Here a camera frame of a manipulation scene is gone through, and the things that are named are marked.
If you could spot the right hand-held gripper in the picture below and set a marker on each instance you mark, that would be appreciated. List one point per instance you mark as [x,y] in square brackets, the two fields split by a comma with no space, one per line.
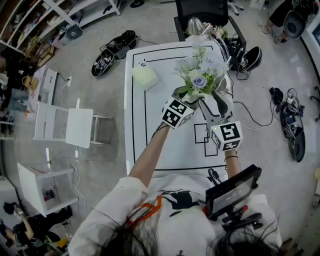
[227,135]

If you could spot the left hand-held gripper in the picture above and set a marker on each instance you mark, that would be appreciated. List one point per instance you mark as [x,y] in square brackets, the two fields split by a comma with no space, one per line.
[176,113]

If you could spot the blue and white flowers bouquet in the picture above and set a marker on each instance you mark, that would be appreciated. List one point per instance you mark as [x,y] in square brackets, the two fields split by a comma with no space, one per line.
[200,72]

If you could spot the person's left forearm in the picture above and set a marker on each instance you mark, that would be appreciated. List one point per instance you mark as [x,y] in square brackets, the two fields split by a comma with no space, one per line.
[147,160]

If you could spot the person's right forearm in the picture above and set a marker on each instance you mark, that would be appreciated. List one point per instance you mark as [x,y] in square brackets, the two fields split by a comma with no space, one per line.
[232,166]

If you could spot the pale foam block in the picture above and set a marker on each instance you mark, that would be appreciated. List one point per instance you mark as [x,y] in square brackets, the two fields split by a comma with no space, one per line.
[145,77]

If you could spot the black wrist band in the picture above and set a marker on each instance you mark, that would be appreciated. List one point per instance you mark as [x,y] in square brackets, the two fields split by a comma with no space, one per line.
[231,157]

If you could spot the white table with black lines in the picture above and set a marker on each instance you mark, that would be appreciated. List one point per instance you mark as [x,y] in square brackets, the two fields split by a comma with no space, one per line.
[175,150]

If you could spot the black headset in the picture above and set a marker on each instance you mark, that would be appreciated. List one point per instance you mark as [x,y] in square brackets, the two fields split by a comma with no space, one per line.
[276,95]

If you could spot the black helmet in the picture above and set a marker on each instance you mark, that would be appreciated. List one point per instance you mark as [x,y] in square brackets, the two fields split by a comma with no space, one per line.
[251,58]

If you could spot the cream flower bunch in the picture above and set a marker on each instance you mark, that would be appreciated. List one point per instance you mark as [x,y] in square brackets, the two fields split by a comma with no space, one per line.
[220,31]

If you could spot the black chest monitor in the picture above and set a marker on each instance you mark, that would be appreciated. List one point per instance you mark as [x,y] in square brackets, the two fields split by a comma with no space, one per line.
[232,192]

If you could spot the black wheeled office chair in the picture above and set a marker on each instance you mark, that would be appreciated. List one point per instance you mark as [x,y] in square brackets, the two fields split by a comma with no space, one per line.
[315,97]

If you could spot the white wooden chair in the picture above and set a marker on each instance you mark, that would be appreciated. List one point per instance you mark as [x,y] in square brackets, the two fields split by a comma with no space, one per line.
[78,127]

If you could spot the white floor power strip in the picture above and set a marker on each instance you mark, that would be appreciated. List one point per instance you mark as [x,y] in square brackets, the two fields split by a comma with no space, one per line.
[69,81]

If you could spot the person's white printed shirt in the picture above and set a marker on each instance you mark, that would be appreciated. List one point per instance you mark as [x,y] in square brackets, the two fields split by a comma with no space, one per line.
[180,225]

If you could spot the dark paper bag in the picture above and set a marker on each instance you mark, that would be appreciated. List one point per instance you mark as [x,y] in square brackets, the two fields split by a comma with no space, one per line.
[71,33]

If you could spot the low white cabinet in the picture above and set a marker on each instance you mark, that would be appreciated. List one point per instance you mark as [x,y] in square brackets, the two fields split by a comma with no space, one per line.
[43,85]

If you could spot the wooden rack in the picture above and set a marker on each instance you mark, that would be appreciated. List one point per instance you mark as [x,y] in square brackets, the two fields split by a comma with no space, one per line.
[40,50]

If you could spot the yellow wicker basket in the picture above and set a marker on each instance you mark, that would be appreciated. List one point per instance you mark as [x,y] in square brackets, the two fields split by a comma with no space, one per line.
[29,82]

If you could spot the white metal shelf rack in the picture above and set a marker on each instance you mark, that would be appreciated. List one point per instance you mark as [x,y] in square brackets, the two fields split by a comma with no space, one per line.
[30,15]

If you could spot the white open side cabinet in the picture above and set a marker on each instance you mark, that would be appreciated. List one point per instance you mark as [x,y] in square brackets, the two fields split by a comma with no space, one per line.
[30,187]

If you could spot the black monitor mount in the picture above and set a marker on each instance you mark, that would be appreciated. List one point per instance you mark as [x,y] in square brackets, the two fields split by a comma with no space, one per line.
[240,217]

